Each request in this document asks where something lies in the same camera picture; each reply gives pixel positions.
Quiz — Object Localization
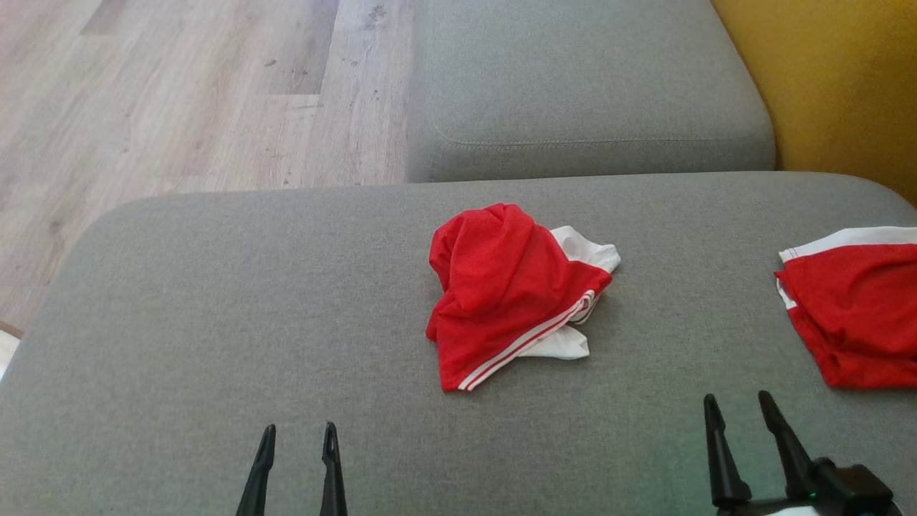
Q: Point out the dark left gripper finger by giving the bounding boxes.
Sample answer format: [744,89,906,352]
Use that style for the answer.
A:
[319,421,349,516]
[236,424,277,516]

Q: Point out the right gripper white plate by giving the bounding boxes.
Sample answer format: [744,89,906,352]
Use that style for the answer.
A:
[703,390,836,516]

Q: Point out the red shorts with number 23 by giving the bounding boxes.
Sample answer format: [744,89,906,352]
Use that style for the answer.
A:
[774,226,917,390]

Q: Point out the red white striped jersey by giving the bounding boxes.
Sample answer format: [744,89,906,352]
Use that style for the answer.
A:
[426,203,621,393]

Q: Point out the large grey sofa seat cushion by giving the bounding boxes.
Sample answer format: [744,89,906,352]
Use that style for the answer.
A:
[0,171,917,516]

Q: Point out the small grey sofa cushion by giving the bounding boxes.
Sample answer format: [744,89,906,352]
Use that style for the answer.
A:
[405,0,777,184]

